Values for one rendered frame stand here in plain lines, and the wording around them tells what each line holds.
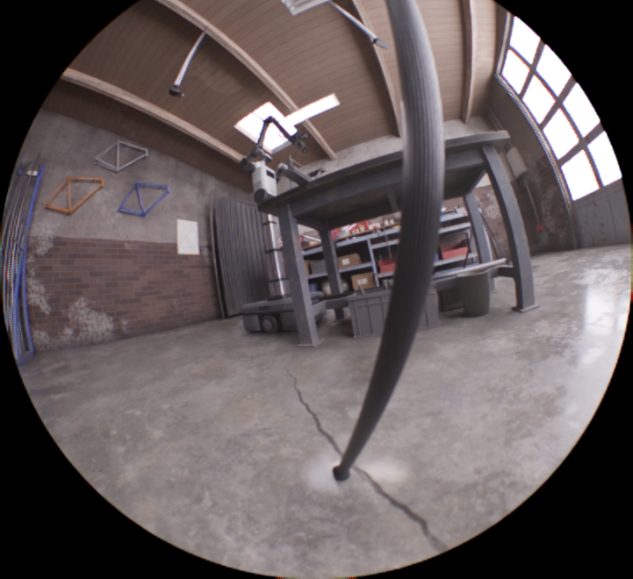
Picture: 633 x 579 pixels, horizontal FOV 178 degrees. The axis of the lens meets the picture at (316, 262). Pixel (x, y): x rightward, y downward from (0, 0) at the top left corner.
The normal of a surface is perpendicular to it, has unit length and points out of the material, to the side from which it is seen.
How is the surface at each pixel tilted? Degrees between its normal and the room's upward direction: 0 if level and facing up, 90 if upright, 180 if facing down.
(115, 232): 90
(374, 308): 90
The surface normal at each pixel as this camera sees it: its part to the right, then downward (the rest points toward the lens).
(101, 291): 0.88, -0.21
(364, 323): -0.44, 0.00
